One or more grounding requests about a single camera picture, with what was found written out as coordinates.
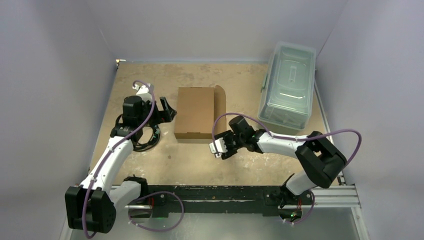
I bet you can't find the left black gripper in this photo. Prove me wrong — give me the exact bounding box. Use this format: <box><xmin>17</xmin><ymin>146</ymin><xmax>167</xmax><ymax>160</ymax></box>
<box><xmin>137</xmin><ymin>96</ymin><xmax>176</xmax><ymax>128</ymax></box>

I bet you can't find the brown cardboard box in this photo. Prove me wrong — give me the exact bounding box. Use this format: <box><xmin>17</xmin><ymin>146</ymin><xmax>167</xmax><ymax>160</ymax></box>
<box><xmin>173</xmin><ymin>85</ymin><xmax>227</xmax><ymax>143</ymax></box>

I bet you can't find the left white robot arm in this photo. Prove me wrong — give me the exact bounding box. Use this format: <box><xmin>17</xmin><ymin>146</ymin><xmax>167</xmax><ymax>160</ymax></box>
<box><xmin>64</xmin><ymin>95</ymin><xmax>177</xmax><ymax>239</ymax></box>

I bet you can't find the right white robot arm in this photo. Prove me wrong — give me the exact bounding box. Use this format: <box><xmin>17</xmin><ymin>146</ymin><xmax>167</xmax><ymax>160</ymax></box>
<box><xmin>209</xmin><ymin>116</ymin><xmax>348</xmax><ymax>204</ymax></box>

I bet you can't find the clear plastic storage bin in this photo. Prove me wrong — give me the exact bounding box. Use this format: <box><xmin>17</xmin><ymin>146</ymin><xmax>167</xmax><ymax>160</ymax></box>
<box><xmin>257</xmin><ymin>41</ymin><xmax>316</xmax><ymax>131</ymax></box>

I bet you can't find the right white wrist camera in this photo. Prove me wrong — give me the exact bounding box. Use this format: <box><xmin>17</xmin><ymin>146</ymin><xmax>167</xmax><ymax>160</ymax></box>
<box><xmin>208</xmin><ymin>137</ymin><xmax>228</xmax><ymax>158</ymax></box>

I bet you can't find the black coiled cable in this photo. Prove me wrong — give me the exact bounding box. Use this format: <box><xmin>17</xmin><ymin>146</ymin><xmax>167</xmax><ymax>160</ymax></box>
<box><xmin>114</xmin><ymin>114</ymin><xmax>162</xmax><ymax>153</ymax></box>

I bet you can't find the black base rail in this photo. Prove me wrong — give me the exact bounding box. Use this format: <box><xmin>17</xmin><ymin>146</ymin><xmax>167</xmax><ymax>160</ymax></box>
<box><xmin>124</xmin><ymin>176</ymin><xmax>315</xmax><ymax>221</ymax></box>

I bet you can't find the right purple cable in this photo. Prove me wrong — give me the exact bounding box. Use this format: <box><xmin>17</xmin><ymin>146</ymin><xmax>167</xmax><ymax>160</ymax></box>
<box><xmin>211</xmin><ymin>112</ymin><xmax>363</xmax><ymax>226</ymax></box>

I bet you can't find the aluminium frame rail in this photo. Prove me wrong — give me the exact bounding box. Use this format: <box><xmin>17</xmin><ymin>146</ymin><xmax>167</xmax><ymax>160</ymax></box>
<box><xmin>60</xmin><ymin>185</ymin><xmax>369</xmax><ymax>240</ymax></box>

